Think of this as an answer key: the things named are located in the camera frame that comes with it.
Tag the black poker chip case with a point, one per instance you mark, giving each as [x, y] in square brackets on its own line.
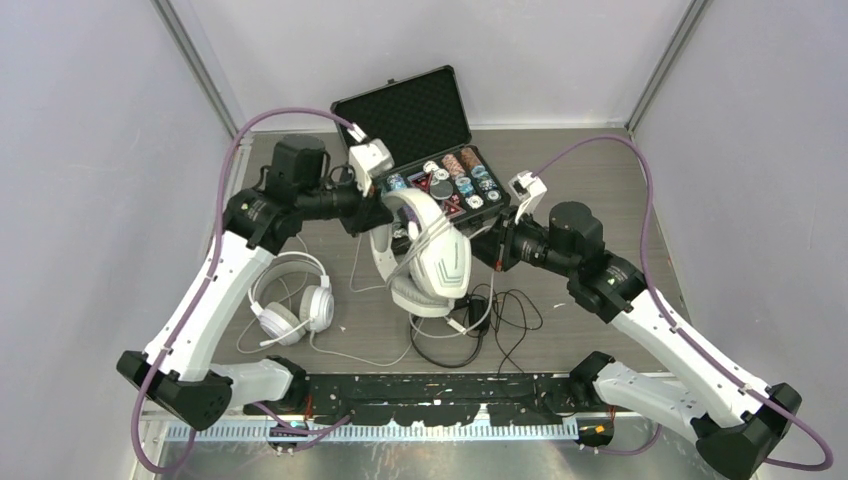
[422, 122]

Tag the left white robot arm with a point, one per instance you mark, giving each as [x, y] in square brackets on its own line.
[175, 370]

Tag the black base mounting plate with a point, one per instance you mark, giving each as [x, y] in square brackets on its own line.
[438, 399]

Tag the large white gaming headphones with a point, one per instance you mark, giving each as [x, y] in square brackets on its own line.
[435, 271]

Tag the round silver dealer button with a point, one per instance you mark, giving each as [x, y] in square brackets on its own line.
[442, 190]

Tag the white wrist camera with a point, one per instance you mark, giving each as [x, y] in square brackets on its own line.
[529, 190]
[369, 159]

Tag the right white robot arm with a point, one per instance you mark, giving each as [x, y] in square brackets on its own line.
[731, 416]

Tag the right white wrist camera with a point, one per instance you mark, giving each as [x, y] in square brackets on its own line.
[529, 190]

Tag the black on-ear headphones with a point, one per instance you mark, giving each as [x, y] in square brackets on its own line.
[484, 315]

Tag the white aluminium rail strip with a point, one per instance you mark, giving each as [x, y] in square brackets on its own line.
[254, 431]

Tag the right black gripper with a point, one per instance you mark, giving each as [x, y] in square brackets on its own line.
[497, 243]

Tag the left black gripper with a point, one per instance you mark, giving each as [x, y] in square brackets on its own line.
[367, 211]

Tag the small white headphones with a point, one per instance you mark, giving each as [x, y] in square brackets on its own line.
[293, 299]

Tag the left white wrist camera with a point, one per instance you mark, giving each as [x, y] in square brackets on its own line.
[369, 159]

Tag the red triangle card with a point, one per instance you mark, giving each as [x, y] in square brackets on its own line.
[421, 180]
[451, 210]

